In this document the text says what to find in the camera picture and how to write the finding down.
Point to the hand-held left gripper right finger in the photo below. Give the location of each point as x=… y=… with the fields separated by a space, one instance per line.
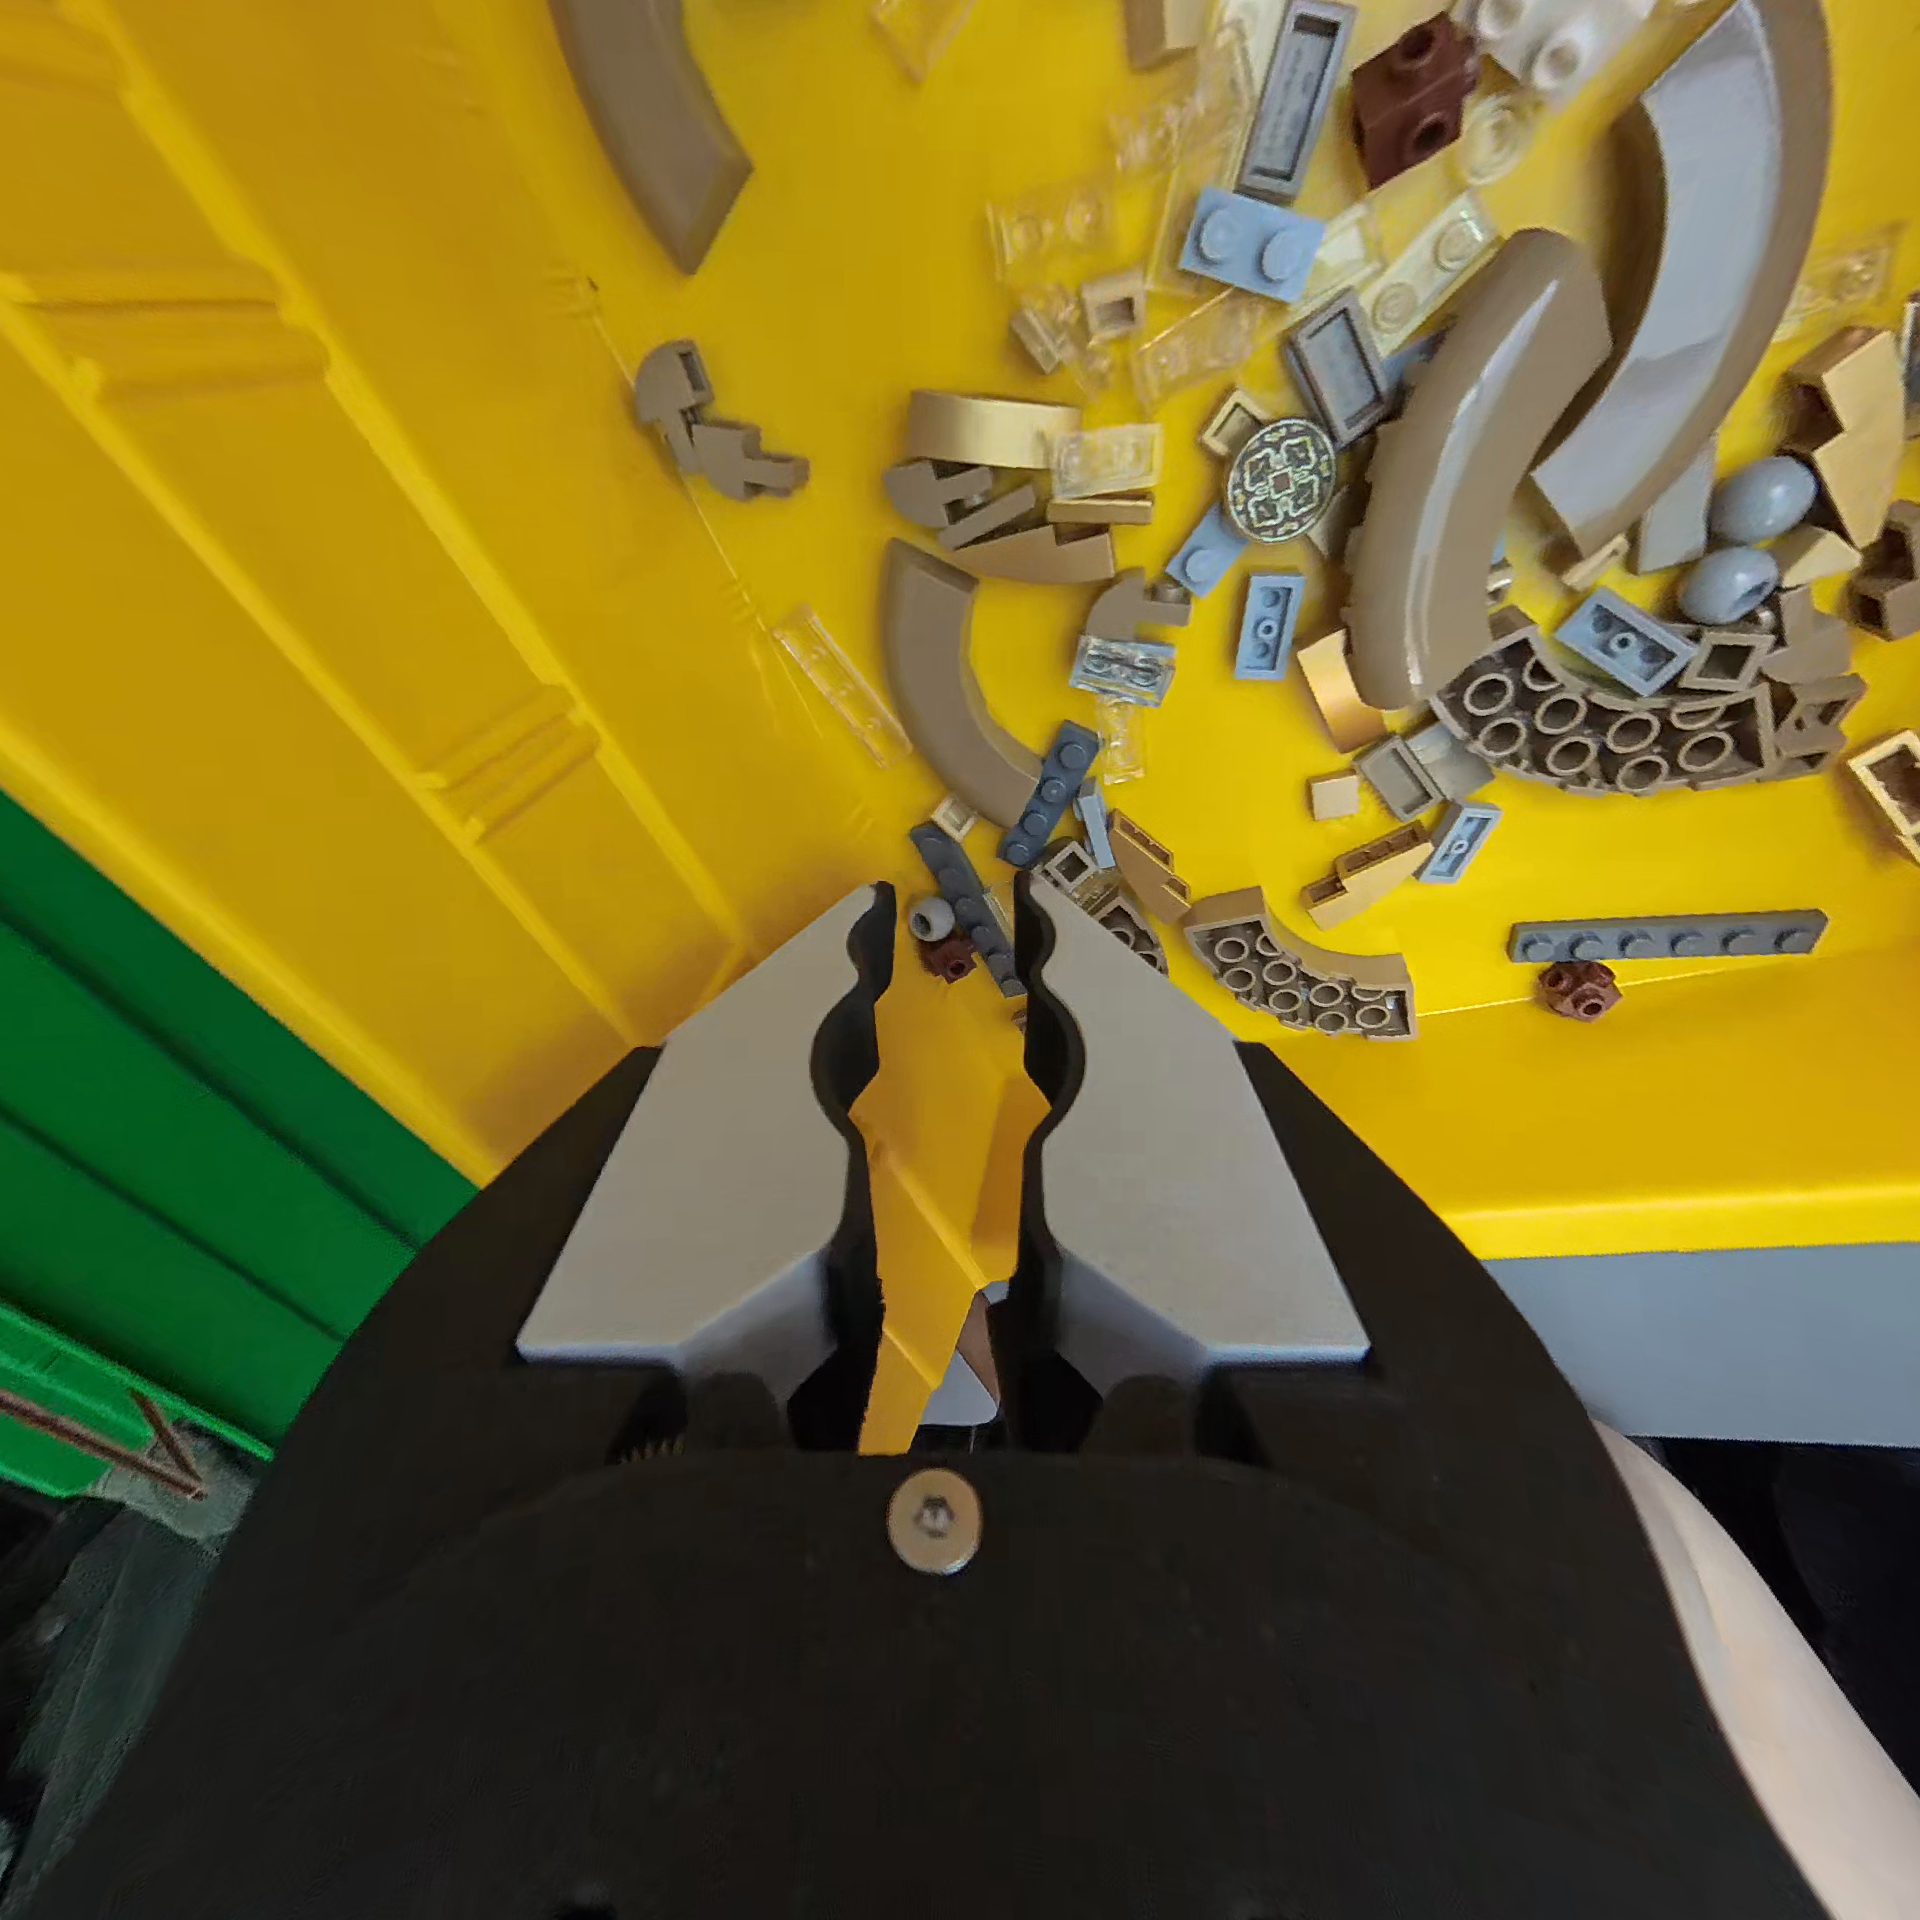
x=1184 y=1200

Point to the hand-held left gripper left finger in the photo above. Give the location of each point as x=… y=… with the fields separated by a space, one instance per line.
x=705 y=1200

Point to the pile of lego pieces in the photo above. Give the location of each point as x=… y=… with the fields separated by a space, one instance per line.
x=1440 y=494

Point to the yellow plastic bin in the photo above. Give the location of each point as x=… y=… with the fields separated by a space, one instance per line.
x=299 y=524

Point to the green plastic bin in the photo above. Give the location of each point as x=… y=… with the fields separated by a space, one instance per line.
x=181 y=1172

